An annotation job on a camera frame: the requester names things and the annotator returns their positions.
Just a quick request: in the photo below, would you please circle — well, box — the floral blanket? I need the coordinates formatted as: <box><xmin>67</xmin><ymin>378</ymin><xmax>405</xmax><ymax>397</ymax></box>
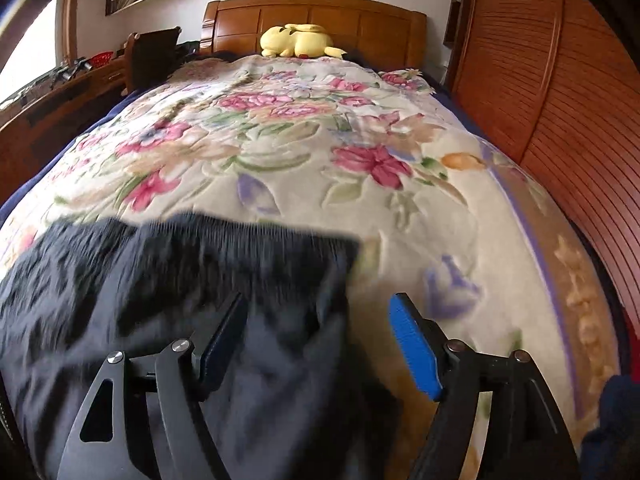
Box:
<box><xmin>0</xmin><ymin>54</ymin><xmax>626</xmax><ymax>461</ymax></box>

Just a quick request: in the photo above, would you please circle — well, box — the wooden slatted wardrobe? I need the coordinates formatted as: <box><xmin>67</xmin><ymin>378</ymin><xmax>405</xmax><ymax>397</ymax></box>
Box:
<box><xmin>444</xmin><ymin>0</ymin><xmax>640</xmax><ymax>321</ymax></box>

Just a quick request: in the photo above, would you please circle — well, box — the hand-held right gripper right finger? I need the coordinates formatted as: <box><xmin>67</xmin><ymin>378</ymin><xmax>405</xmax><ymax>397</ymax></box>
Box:
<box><xmin>389</xmin><ymin>292</ymin><xmax>583</xmax><ymax>480</ymax></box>

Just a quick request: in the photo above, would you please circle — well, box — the wooden bed headboard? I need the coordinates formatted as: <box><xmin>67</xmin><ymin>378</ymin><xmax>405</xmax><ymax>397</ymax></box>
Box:
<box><xmin>200</xmin><ymin>0</ymin><xmax>429</xmax><ymax>72</ymax></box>

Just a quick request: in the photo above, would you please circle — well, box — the window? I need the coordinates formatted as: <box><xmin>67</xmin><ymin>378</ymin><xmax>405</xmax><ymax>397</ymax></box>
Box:
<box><xmin>0</xmin><ymin>0</ymin><xmax>70</xmax><ymax>106</ymax></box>

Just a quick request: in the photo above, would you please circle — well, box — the wooden chair with dark cloth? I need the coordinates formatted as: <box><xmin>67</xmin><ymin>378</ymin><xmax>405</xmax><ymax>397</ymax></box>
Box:
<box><xmin>122</xmin><ymin>26</ymin><xmax>182</xmax><ymax>95</ymax></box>

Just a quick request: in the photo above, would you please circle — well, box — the yellow plush toy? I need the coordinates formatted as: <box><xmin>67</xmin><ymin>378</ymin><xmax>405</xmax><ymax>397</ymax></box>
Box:
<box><xmin>260</xmin><ymin>23</ymin><xmax>347</xmax><ymax>59</ymax></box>

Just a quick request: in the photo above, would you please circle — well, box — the black jacket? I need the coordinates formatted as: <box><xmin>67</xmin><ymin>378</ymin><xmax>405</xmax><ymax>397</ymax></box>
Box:
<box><xmin>0</xmin><ymin>212</ymin><xmax>403</xmax><ymax>480</ymax></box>

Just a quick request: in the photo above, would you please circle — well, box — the wooden corner shelf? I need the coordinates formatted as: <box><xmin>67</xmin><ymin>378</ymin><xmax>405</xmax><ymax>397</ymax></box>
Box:
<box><xmin>444</xmin><ymin>0</ymin><xmax>467</xmax><ymax>48</ymax></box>

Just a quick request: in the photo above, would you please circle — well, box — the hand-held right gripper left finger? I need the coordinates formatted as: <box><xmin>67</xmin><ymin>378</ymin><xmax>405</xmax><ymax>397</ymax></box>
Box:
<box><xmin>57</xmin><ymin>290</ymin><xmax>249</xmax><ymax>480</ymax></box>

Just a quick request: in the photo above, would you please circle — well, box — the dark blue cloth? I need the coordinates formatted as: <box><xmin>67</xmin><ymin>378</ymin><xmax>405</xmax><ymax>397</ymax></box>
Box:
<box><xmin>580</xmin><ymin>374</ymin><xmax>640</xmax><ymax>480</ymax></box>

